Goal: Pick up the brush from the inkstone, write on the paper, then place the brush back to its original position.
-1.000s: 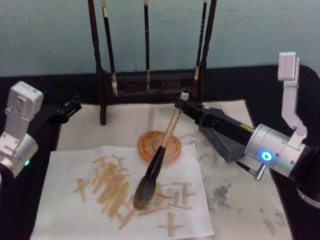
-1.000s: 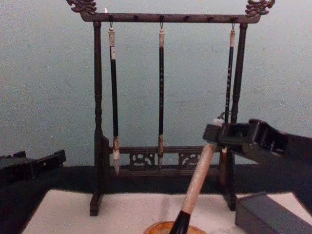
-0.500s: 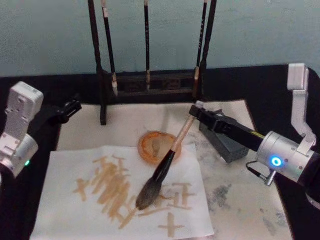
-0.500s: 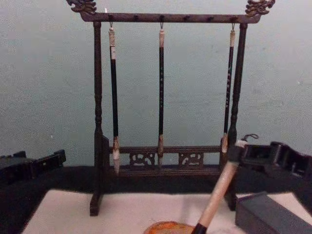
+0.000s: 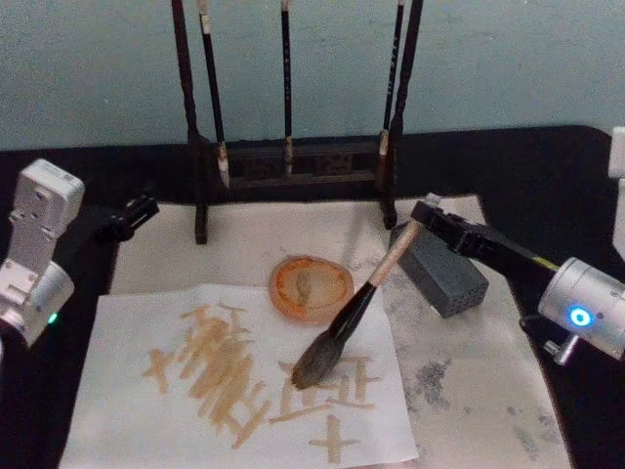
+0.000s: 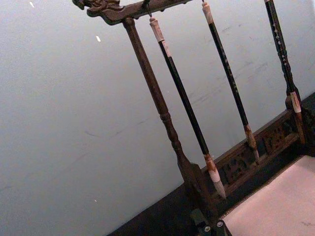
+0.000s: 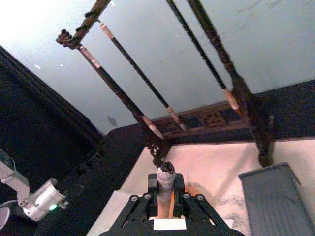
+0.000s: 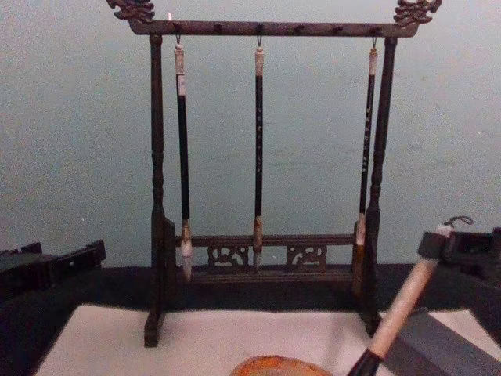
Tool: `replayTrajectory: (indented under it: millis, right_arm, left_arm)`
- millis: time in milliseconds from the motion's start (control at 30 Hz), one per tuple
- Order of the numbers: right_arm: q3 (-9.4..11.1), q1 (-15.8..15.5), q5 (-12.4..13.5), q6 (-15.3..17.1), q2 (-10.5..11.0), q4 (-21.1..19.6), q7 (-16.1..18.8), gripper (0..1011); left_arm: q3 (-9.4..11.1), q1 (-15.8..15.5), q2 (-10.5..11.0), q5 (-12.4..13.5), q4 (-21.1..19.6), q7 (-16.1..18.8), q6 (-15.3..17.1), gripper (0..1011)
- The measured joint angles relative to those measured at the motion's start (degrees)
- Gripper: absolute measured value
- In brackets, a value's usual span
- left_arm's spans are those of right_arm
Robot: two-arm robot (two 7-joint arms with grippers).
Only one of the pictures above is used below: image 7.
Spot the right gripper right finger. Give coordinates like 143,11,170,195
173,173,226,228

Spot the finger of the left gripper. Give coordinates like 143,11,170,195
74,149,105,173

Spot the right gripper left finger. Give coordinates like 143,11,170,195
117,173,159,228

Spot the large bamboo-handled calligraphy brush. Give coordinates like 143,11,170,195
155,161,177,220

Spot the round orange ink dish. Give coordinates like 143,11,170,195
184,181,206,197

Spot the white paper with brown strokes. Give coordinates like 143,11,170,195
85,190,135,236

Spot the cream felt mat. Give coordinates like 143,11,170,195
85,139,315,236

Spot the black table cloth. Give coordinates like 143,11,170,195
0,45,315,236

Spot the thin black hanging brush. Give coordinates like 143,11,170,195
98,22,188,133
165,0,240,111
78,45,165,141

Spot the grey rectangular block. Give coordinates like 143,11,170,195
238,161,315,236

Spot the dark wooden brush rack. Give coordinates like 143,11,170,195
56,0,276,168

